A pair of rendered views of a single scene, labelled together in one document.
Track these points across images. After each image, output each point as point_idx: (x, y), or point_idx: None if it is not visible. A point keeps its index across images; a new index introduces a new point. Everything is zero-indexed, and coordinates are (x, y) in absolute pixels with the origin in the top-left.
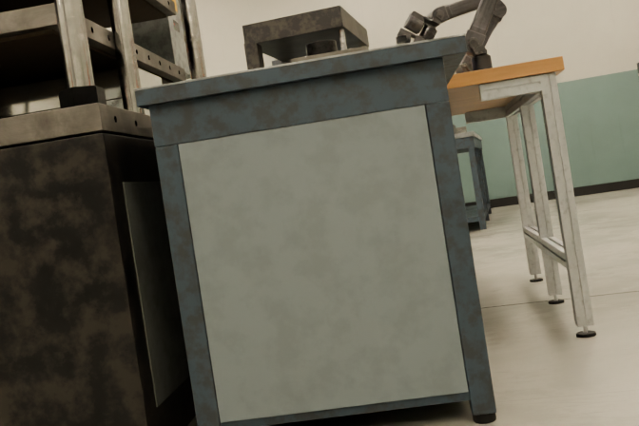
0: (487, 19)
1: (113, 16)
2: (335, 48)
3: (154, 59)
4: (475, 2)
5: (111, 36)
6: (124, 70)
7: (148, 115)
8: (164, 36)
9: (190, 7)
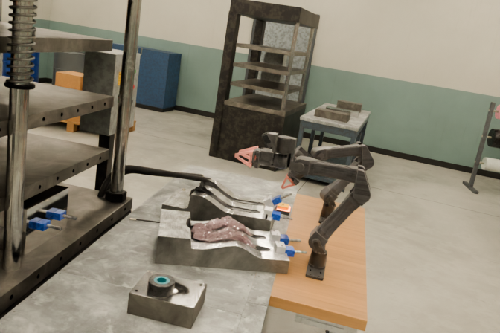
0: (333, 228)
1: (7, 186)
2: (170, 292)
3: (65, 173)
4: (352, 152)
5: (1, 202)
6: (7, 230)
7: (6, 293)
8: (106, 110)
9: (125, 104)
